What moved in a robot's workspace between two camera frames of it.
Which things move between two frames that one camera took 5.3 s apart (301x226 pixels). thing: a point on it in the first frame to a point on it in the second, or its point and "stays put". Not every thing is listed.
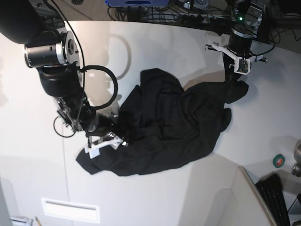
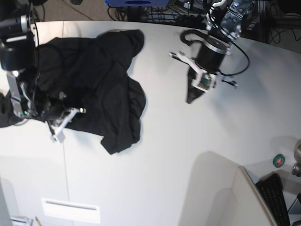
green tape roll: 278,160 stays put
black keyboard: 271,187 stays put
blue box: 138,3 stays put
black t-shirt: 167,125 to 83,84
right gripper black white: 240,48 to 204,69
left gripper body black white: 98,139 to 56,112
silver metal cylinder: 296,169 stays put
